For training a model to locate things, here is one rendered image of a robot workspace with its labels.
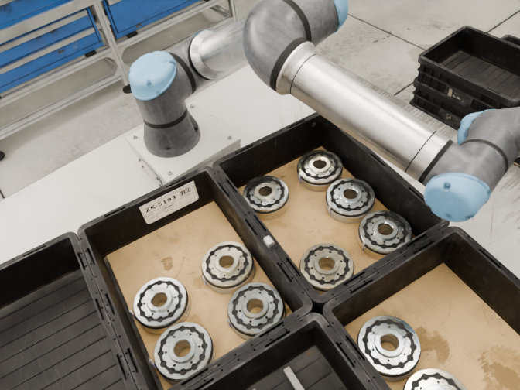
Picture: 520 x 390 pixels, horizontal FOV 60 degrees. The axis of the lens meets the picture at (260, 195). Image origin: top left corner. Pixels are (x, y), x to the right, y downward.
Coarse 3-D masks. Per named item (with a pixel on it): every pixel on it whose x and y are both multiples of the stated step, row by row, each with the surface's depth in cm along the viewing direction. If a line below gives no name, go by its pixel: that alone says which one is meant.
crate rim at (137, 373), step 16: (192, 176) 95; (160, 192) 93; (224, 192) 93; (128, 208) 91; (240, 208) 88; (96, 224) 89; (80, 240) 87; (256, 240) 83; (272, 256) 80; (96, 272) 82; (288, 272) 78; (112, 304) 77; (304, 304) 74; (112, 320) 75; (288, 320) 72; (256, 336) 71; (128, 352) 73; (240, 352) 70; (208, 368) 68; (144, 384) 68; (176, 384) 67; (192, 384) 67
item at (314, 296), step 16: (288, 128) 101; (256, 144) 99; (224, 160) 97; (224, 176) 94; (400, 176) 89; (416, 192) 86; (256, 224) 85; (448, 224) 81; (288, 256) 80; (400, 256) 78; (368, 272) 76; (304, 288) 75; (336, 288) 75; (320, 304) 74
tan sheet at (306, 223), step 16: (288, 176) 105; (352, 176) 103; (240, 192) 104; (304, 192) 102; (320, 192) 101; (288, 208) 99; (304, 208) 99; (320, 208) 98; (384, 208) 97; (272, 224) 97; (288, 224) 96; (304, 224) 96; (320, 224) 96; (336, 224) 95; (352, 224) 95; (288, 240) 94; (304, 240) 94; (320, 240) 93; (336, 240) 93; (352, 240) 92; (352, 256) 90; (368, 256) 90
